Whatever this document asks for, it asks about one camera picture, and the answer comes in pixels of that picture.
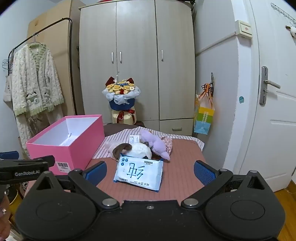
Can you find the person's left hand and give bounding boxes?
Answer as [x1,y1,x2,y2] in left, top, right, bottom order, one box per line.
[0,195,11,241]

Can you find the white box blue label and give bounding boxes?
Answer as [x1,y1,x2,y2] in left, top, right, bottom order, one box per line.
[129,134,142,146]

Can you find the light wooden cabinet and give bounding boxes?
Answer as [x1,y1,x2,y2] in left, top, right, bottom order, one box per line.
[27,0,81,116]

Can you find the wire wall hook rack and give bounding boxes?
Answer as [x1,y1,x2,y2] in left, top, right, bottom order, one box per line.
[270,3,295,22]

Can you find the pink cardboard box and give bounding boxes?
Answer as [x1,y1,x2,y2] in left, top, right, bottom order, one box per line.
[26,114,105,175]

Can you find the brown and white plush toy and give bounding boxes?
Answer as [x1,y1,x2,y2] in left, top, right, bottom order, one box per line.
[110,142,153,161]

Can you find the flower bouquet blue wrap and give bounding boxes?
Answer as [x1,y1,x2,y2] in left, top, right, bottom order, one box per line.
[102,75,141,127]

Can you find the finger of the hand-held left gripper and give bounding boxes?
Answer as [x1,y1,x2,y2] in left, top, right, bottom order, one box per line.
[0,155,56,167]
[0,151,19,160]

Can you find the wire clothes hangers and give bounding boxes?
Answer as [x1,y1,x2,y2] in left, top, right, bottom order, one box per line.
[2,58,13,71]

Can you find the orange ribbon on hook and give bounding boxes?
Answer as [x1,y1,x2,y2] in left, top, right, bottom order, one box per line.
[201,72,215,98]

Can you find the beige wardrobe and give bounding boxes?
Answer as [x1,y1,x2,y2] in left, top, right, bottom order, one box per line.
[78,0,196,137]

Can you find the cream fleece cardigan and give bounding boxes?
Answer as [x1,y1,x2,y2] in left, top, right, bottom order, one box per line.
[11,43,65,150]

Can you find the white wipes packet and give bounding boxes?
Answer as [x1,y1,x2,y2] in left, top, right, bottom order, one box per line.
[113,155,164,191]

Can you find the striped bed sheet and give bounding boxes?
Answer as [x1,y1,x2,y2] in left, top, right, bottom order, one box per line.
[92,126,205,159]

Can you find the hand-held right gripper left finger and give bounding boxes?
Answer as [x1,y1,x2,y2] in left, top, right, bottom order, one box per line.
[35,161,121,210]

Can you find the hanging plush duck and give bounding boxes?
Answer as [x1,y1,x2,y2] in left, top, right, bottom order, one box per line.
[285,25,296,38]

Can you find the black clothes rack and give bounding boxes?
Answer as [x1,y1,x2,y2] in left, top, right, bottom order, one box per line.
[8,17,78,116]

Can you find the white wall switch box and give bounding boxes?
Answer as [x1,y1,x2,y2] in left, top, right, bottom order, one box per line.
[235,20,253,39]

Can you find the white tote bag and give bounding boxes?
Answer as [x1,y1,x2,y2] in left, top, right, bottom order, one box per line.
[3,74,13,103]

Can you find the pink floral scrunchie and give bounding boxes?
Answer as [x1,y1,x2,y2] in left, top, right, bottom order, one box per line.
[161,136,173,154]

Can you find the beige shoe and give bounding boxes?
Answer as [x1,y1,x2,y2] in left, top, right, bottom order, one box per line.
[17,182,29,195]

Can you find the white door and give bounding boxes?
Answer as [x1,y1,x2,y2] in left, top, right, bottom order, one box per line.
[231,0,296,193]

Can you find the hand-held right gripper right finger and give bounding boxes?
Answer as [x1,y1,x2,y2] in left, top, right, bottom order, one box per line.
[181,160,270,208]

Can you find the colourful paper gift bag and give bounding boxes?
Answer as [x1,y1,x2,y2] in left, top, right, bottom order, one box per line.
[193,93,215,135]

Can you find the purple plush toy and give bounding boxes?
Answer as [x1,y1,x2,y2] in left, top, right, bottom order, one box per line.
[140,130,171,161]

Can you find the silver door handle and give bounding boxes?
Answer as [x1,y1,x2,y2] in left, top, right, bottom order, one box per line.
[259,66,281,106]

